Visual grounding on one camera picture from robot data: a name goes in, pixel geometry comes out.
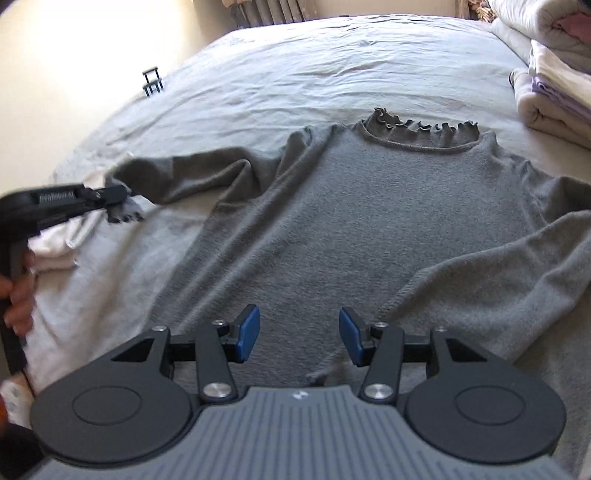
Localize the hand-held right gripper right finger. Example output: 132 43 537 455
338 307 490 403

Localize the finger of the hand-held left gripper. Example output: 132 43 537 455
82 184 132 208

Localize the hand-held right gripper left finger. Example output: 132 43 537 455
111 305 262 403

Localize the grey frilled-collar sweater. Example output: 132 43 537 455
105 107 591 480

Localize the person's left hand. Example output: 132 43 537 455
4 251 38 339

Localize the white folded garment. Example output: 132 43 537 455
28 152 155 273

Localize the small black stand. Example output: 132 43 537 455
141 66 165 99

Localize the bed with grey sheet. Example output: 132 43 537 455
23 13 591 480

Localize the grey star-print curtain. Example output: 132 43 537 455
222 0 324 25

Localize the beige folded towel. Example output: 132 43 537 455
513 69 591 149

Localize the purple folded towel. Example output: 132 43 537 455
531 76 591 123

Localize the floral patterned cloth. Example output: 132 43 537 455
466 0 498 23

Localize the folded grey pink duvet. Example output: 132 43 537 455
487 0 591 75

